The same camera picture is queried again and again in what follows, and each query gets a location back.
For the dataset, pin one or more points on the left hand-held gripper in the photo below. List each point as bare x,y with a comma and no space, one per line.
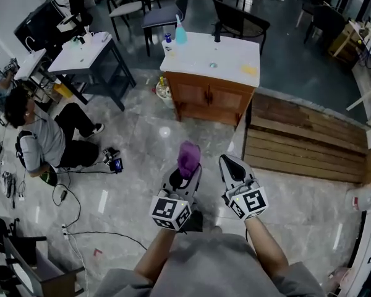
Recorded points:
170,210

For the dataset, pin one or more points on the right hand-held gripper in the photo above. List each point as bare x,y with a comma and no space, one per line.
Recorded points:
249,201

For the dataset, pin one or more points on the purple cloth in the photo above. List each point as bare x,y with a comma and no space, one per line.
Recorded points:
188,158

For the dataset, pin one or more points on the wooden cabinet door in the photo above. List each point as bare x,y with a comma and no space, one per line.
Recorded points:
190,93
227,99

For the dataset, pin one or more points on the person's right forearm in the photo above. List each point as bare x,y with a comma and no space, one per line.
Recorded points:
266,246

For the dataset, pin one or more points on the person's left forearm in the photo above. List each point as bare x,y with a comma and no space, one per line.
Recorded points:
156,252

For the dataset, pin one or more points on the wooden sink cabinet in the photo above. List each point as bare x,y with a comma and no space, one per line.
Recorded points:
185,111

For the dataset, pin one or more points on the person's black trousers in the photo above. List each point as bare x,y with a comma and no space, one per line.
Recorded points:
194,221

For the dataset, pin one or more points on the person's grey shoe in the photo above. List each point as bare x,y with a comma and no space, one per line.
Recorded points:
217,229

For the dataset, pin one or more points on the spare gripper device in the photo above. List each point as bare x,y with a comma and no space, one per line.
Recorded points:
112,161

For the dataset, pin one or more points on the wooden slat platform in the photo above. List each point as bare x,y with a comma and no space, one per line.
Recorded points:
303,144

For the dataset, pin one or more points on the white plastic bucket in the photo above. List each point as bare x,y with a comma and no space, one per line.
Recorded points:
165,93

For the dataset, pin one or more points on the person's grey shirt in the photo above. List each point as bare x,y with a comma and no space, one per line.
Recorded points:
210,268

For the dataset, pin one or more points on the yellow sponge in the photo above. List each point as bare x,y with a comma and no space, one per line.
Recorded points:
249,70

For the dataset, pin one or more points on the black power adapter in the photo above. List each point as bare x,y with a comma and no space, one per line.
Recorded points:
63,194

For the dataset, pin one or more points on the white sink basin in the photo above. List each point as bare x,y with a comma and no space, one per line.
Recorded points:
204,54

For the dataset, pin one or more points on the white power strip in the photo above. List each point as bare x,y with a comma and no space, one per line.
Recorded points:
64,230

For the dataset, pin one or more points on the white jug red label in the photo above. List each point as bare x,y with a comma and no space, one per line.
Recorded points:
363,198

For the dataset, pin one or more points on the black green floor seat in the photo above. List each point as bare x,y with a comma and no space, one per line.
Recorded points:
49,176

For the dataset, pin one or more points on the white soap bottle blue pump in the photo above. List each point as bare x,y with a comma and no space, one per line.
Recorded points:
168,43

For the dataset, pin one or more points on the black faucet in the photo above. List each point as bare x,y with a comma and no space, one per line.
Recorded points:
217,32

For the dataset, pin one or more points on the teal bottle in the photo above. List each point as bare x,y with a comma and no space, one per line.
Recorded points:
181,34

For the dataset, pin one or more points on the black woven chair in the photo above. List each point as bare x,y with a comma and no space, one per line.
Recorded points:
241,23

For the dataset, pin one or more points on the white-top dark table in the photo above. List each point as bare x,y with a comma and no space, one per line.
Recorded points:
80,59

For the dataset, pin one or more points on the brown armchair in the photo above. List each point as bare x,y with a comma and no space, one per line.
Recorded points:
43,271

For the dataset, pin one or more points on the blue chair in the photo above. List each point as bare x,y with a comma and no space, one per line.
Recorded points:
164,18

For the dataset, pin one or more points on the white shelf table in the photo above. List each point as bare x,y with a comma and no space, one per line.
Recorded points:
369,73

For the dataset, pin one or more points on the dark armchair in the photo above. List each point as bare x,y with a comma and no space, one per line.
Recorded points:
326,20

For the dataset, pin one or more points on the grey cushioned chair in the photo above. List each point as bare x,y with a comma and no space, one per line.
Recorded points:
123,9

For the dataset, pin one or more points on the small white table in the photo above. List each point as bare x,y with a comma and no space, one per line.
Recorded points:
31,63

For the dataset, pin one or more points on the black flat screen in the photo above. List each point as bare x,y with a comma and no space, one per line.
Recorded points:
40,23

